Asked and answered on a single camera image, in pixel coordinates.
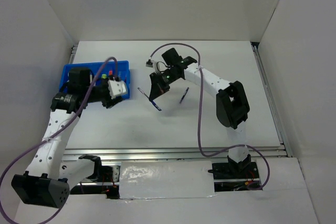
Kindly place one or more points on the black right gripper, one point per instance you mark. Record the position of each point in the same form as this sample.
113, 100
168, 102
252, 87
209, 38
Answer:
158, 87

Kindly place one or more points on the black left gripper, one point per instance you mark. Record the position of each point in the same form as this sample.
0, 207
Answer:
109, 102

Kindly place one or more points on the blue grip ballpoint pen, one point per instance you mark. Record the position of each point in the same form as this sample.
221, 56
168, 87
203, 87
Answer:
184, 95

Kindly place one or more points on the orange cap black highlighter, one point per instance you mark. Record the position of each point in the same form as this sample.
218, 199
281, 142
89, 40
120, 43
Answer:
110, 75

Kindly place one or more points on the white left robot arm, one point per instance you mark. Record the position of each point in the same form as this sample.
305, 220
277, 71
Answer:
45, 182

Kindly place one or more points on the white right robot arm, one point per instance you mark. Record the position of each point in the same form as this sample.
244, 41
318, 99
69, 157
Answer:
232, 106

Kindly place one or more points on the blue plastic divided bin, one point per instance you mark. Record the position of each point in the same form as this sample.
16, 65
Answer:
123, 73

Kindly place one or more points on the white foil cover plate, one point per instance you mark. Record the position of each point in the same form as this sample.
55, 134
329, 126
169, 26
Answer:
156, 180

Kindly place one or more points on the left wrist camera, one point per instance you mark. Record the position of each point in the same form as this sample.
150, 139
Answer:
117, 87

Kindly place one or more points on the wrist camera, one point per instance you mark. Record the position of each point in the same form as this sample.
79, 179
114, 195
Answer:
117, 87
155, 65

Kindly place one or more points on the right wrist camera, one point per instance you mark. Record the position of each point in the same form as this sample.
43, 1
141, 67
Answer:
155, 65

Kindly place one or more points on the aluminium rail frame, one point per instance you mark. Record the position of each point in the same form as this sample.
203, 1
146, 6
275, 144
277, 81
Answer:
134, 129

